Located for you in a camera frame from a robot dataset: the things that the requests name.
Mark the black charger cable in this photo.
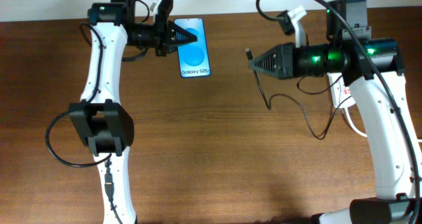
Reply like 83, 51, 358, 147
245, 47, 353, 141

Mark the blue Galaxy smartphone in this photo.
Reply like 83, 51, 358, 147
175, 18, 211, 78

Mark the white power strip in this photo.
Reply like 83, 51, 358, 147
327, 72, 355, 109

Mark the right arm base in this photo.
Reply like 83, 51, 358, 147
311, 198, 421, 224

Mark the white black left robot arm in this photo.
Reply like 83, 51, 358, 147
69, 0, 197, 223

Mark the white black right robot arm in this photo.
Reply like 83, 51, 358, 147
249, 0, 421, 223

